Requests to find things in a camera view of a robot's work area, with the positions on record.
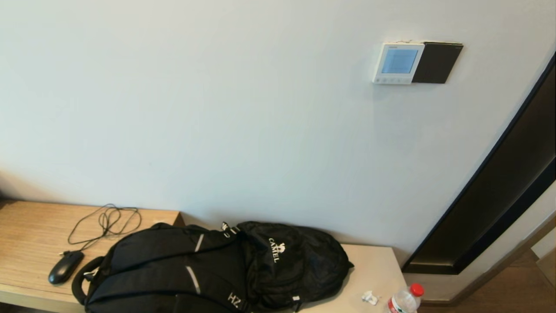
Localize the white wall thermostat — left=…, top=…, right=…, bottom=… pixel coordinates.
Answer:
left=372, top=42, right=425, bottom=85

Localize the clear bottle with red cap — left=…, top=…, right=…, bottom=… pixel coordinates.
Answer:
left=384, top=283, right=425, bottom=313

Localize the black Camel backpack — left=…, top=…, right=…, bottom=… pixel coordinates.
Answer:
left=237, top=221, right=354, bottom=312

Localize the light wooden desk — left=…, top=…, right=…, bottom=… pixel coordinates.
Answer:
left=0, top=199, right=185, bottom=313

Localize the beige cabinet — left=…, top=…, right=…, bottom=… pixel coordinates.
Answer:
left=278, top=243, right=409, bottom=313

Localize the black mouse cable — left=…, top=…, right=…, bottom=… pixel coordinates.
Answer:
left=60, top=203, right=142, bottom=257

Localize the black computer mouse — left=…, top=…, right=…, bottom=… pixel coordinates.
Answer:
left=48, top=250, right=85, bottom=285

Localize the large black HZ backpack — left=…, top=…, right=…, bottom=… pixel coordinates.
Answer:
left=72, top=222, right=252, bottom=313

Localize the dark wall switch panel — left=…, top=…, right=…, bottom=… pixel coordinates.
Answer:
left=412, top=41, right=464, bottom=84

